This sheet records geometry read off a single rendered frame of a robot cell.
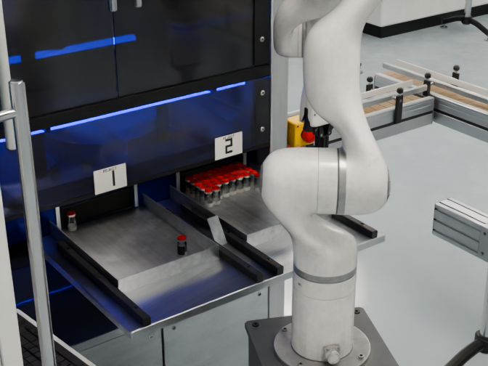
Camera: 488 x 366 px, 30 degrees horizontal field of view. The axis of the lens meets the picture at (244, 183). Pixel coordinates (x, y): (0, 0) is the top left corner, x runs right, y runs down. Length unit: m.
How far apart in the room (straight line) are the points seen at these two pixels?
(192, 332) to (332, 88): 1.12
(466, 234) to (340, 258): 1.46
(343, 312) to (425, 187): 2.87
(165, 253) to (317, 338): 0.52
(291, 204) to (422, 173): 3.15
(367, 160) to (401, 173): 3.12
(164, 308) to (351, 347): 0.40
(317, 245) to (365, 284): 2.08
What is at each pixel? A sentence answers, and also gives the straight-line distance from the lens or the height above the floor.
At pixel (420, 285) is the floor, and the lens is 3.74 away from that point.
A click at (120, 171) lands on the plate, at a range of 2.17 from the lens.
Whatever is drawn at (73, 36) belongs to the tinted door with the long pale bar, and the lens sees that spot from 2.03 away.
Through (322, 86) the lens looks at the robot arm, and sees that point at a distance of 1.58.
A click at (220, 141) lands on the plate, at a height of 1.04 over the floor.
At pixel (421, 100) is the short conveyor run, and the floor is 0.93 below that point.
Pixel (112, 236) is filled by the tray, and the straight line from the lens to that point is 2.20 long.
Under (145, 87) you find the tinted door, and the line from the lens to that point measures 2.15.
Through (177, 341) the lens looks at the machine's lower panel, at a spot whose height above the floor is 0.49.
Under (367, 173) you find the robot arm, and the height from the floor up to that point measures 1.26.
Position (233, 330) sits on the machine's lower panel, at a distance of 2.60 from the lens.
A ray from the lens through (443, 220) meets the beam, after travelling 3.14.
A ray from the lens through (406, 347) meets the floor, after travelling 3.37.
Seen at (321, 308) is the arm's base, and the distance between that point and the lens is 1.71.
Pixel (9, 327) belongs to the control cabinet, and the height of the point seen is 1.08.
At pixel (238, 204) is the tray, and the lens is 2.33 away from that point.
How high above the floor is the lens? 1.91
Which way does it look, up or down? 25 degrees down
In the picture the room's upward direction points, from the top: straight up
